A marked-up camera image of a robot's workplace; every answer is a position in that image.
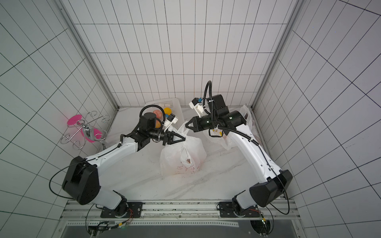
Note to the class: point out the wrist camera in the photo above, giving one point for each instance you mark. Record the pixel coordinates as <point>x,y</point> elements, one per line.
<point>170,120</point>
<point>196,104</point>

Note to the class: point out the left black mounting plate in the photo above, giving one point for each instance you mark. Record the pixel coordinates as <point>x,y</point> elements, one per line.
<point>124,211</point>

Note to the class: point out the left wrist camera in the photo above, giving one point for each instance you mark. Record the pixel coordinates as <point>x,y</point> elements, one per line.
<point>170,120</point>

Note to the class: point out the yellow peach back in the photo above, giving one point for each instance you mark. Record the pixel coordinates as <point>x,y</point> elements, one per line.
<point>167,111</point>

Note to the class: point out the yellow pink peach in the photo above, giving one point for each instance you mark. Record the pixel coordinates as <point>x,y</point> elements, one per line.
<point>158,124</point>

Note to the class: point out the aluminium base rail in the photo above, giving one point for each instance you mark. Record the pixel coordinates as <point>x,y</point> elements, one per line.
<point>181,219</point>

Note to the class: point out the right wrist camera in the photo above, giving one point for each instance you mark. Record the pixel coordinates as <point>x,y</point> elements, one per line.
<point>196,104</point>

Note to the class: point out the pink wine glass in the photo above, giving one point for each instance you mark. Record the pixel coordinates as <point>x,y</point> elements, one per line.
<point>92,134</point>
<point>73,120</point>

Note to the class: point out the pink peach back left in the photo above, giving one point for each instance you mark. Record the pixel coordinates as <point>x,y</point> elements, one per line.
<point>158,114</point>

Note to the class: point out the white bag cartoon print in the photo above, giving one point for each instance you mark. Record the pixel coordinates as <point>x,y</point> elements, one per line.
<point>241,120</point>

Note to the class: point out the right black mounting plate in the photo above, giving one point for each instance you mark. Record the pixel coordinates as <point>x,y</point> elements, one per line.
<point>233,210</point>

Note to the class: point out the pink wine glass upper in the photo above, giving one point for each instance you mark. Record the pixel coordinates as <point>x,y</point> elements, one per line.
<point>73,120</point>

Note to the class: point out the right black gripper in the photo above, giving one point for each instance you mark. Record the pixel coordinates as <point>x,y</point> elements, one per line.
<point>197,124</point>

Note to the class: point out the white perforated plastic basket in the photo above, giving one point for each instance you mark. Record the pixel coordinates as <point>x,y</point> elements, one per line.
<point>170,106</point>

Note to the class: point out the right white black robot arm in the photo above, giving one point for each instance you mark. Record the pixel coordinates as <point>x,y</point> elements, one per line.
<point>272,180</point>

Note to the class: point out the black mounting plate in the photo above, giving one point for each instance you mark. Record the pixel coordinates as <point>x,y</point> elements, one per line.
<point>124,211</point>
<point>233,210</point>

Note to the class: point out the white bag red lettering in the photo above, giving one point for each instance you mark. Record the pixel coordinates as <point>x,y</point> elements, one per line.
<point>185,157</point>

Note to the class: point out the pink wine glass lower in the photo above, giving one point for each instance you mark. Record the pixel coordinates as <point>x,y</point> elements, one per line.
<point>92,134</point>

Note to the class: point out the chrome wire glass rack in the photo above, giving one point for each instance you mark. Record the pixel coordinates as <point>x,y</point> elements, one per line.
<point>77,140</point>

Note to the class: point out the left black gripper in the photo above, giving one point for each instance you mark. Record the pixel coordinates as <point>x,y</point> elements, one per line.
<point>166,136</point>

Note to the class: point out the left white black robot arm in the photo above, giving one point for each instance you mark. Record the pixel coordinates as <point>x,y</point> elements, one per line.
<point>82,178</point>

